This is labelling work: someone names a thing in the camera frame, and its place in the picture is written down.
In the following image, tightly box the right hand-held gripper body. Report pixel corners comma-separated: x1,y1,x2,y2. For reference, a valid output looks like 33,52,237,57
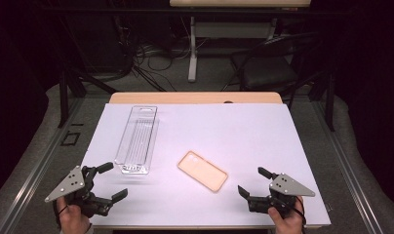
247,173,316,219

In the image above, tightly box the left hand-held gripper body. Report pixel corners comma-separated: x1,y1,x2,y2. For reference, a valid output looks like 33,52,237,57
44,165,114,219

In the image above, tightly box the clear plastic rack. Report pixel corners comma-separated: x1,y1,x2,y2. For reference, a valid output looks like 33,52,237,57
113,104,160,176

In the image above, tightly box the beige phone case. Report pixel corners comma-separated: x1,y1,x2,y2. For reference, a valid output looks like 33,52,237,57
177,150,229,193

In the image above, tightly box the person's left hand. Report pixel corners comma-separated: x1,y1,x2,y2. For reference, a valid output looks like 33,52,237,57
57,196,92,234

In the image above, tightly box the person's right hand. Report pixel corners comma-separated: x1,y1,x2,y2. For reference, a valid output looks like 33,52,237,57
267,195,305,234

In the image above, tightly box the white table mat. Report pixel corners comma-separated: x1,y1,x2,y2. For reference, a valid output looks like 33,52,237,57
82,102,332,227

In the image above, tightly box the black metal stand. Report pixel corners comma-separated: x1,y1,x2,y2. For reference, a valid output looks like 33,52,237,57
58,69,118,129
284,69,335,133

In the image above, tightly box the black chair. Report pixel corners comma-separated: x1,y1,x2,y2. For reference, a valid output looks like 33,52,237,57
229,32,320,98

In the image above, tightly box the wooden table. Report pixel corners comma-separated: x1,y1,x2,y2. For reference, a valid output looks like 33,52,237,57
63,92,332,231

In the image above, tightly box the white desk with metal legs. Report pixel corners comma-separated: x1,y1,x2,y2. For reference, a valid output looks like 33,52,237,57
169,0,311,83

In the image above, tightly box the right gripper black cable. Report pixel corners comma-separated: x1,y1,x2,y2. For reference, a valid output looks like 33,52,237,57
294,196,307,234

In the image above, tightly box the aluminium floor rail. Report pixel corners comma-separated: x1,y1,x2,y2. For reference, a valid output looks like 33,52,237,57
310,100,384,234
0,97,86,234

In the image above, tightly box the bundle of black cables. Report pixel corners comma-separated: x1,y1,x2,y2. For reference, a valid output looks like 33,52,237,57
118,16,213,94

